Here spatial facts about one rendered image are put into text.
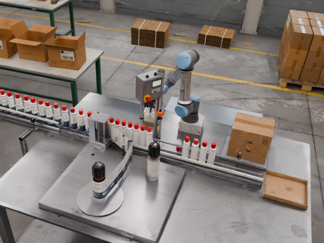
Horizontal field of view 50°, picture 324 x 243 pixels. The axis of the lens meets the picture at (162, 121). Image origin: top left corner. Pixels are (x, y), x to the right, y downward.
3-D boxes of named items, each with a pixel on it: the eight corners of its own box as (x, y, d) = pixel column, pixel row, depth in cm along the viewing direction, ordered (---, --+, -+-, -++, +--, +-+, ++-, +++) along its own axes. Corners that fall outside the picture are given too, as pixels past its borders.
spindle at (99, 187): (90, 199, 228) (87, 167, 211) (97, 190, 235) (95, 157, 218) (103, 203, 226) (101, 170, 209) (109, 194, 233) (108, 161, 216)
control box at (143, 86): (135, 98, 258) (135, 74, 247) (154, 91, 267) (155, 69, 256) (142, 104, 252) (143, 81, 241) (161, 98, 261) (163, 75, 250)
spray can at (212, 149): (206, 166, 263) (209, 144, 251) (207, 161, 267) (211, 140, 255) (212, 168, 262) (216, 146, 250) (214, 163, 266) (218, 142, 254)
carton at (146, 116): (141, 120, 314) (141, 114, 310) (145, 113, 324) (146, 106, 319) (158, 124, 311) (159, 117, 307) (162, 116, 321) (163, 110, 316)
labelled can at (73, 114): (70, 129, 289) (67, 108, 277) (73, 126, 293) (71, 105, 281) (75, 131, 288) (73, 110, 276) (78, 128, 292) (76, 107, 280)
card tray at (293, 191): (262, 197, 247) (263, 193, 245) (265, 173, 267) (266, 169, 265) (306, 209, 240) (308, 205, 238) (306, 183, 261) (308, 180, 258)
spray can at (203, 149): (197, 164, 264) (200, 142, 252) (198, 160, 268) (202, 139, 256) (204, 166, 262) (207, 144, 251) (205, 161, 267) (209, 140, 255)
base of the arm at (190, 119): (179, 120, 301) (181, 111, 295) (183, 112, 313) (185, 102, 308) (195, 125, 298) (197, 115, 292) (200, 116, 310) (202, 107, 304)
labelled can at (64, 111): (61, 127, 290) (59, 106, 279) (65, 124, 295) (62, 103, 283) (67, 128, 289) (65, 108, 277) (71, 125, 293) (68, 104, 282)
